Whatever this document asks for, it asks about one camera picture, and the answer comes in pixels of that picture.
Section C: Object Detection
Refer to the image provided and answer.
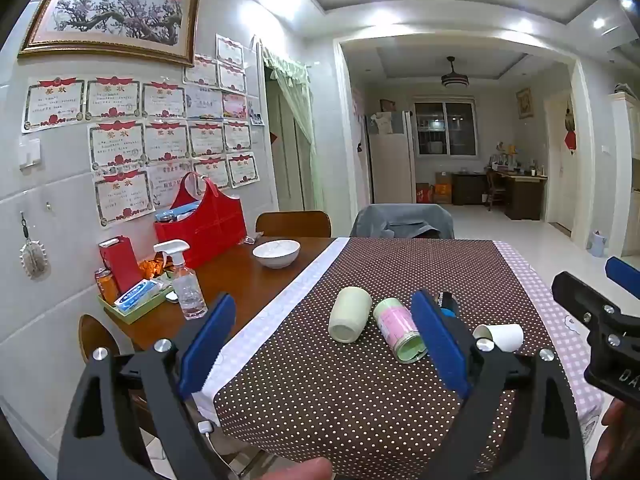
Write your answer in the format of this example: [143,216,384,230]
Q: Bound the framed blossom painting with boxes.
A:
[17,0,202,68]

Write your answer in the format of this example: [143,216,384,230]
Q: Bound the blue and white packet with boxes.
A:
[114,279,166,310]

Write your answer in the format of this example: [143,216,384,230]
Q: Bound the hanging round brush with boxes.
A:
[19,211,51,280]

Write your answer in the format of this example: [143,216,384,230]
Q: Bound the orange snack packet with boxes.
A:
[137,257,167,279]

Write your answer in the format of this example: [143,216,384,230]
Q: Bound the white lace cloth strip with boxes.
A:
[192,237,351,428]

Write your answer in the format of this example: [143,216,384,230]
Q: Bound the green lace curtain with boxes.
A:
[261,44,317,211]

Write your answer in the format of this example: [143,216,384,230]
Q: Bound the person's right hand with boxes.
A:
[594,399,640,480]

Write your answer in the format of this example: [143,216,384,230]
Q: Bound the brown cardboard box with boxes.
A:
[432,171,453,204]

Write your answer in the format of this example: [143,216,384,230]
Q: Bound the black and blue lighter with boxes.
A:
[434,291,461,320]

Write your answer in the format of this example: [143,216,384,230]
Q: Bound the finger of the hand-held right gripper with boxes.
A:
[551,271,621,333]
[604,256,640,292]

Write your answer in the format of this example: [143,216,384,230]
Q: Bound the wooden table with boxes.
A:
[102,232,336,356]

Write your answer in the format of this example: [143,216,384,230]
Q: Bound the pale green cup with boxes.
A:
[328,286,373,344]

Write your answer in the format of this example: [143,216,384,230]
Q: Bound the red basket bag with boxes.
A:
[153,171,248,271]

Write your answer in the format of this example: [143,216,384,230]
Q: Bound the wall of award certificates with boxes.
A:
[21,34,264,229]

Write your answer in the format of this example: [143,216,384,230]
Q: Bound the ceiling fan lamp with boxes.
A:
[440,56,470,89]

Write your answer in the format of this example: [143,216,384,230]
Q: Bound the white refrigerator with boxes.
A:
[363,109,417,204]

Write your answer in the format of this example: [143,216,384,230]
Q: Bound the red door decoration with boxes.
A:
[562,100,578,152]

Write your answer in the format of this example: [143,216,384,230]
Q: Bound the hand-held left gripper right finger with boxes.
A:
[411,290,587,480]

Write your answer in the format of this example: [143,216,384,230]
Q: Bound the green tray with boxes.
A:
[97,280,173,324]

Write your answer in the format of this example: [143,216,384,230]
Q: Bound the white wall hook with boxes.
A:
[18,137,42,170]

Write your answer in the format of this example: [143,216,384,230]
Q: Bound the dark wooden desk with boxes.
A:
[452,170,548,222]

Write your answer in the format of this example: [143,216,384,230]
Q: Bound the dark wooden chair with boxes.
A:
[484,167,508,212]

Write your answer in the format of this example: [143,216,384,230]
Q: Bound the group of small bottles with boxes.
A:
[489,141,547,177]

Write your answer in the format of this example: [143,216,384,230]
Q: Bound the pink and green cup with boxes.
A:
[372,297,429,363]

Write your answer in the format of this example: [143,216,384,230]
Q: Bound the orange drink can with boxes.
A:
[95,268,121,306]

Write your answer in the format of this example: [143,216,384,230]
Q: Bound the white bowl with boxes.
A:
[252,240,301,269]

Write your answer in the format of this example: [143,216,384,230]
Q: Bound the pink checked tablecloth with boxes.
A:
[492,240,618,443]

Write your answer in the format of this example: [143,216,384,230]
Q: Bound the barred window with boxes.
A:
[413,101,478,157]

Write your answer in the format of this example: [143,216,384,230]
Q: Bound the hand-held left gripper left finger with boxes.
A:
[57,293,237,480]

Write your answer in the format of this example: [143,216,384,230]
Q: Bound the person's left hand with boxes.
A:
[264,457,334,480]

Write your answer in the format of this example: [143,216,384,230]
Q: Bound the white paper cup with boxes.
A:
[472,323,525,353]

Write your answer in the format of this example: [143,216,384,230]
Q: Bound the brown dotted tablecloth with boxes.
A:
[212,236,581,478]

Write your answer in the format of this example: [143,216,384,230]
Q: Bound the clear spray bottle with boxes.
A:
[152,240,208,321]

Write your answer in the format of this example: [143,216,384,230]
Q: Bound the white cabinet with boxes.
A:
[607,84,640,261]

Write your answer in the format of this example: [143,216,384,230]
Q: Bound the grey jacket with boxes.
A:
[350,203,455,240]

